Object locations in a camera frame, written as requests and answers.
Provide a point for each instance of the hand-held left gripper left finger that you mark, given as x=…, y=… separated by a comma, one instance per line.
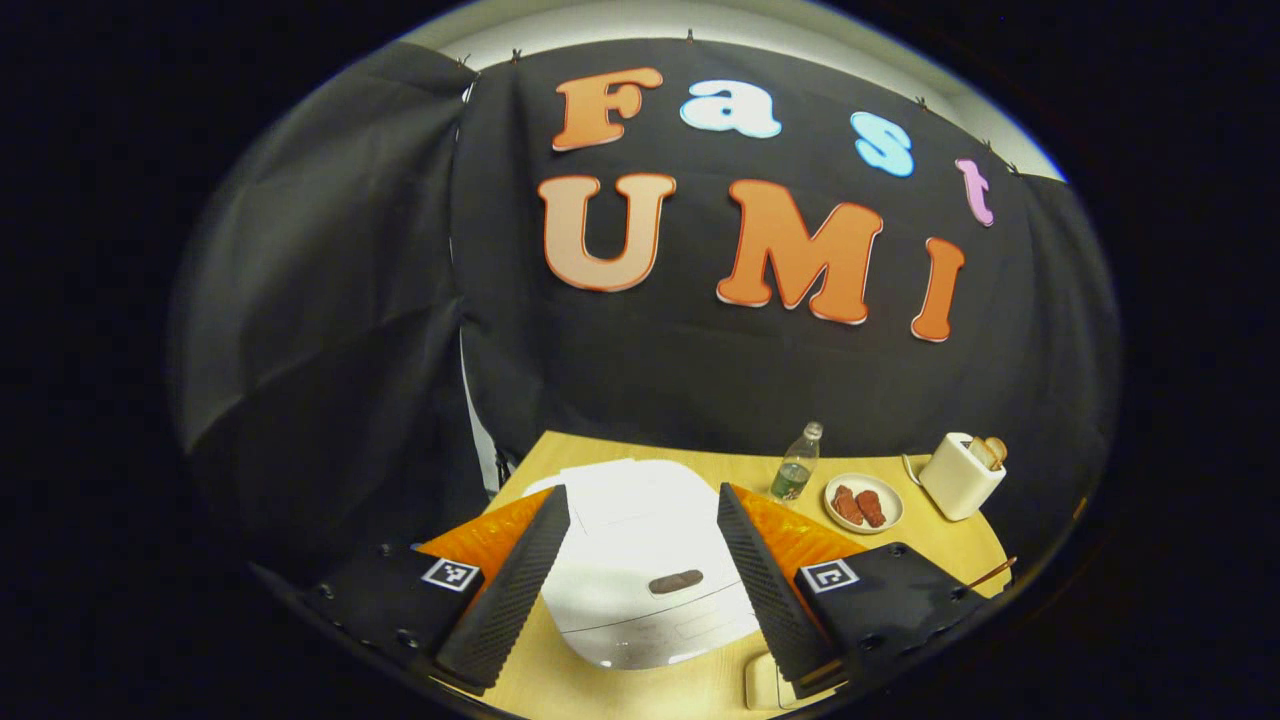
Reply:
x=510, y=600

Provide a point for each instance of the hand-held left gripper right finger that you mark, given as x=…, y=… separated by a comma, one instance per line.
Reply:
x=765, y=600

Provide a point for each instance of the white rice cooker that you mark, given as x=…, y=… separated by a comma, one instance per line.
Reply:
x=640, y=540

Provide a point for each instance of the cream square dish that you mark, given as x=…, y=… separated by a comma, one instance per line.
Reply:
x=765, y=685

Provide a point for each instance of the red meat piece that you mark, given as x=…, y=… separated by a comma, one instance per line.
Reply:
x=847, y=505
x=871, y=508

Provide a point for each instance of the clear plastic water bottle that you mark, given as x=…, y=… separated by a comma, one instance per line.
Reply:
x=795, y=475

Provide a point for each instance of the round beige plate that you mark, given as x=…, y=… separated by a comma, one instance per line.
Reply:
x=890, y=495

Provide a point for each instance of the white toaster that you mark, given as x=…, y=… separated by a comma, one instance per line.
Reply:
x=955, y=485

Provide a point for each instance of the toasted bread slice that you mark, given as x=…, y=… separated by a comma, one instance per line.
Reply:
x=996, y=447
x=982, y=453

